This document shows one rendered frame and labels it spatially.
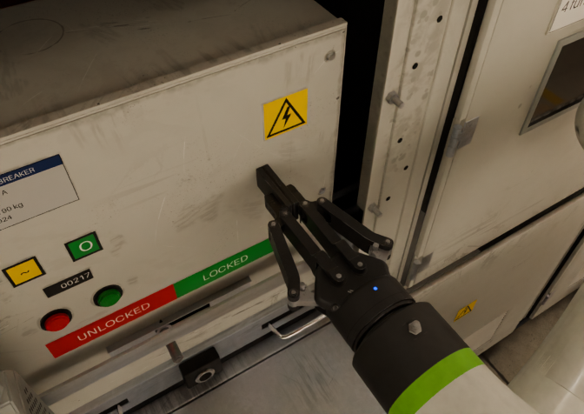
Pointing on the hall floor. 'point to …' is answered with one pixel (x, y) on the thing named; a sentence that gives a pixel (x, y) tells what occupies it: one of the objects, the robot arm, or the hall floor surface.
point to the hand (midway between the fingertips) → (276, 193)
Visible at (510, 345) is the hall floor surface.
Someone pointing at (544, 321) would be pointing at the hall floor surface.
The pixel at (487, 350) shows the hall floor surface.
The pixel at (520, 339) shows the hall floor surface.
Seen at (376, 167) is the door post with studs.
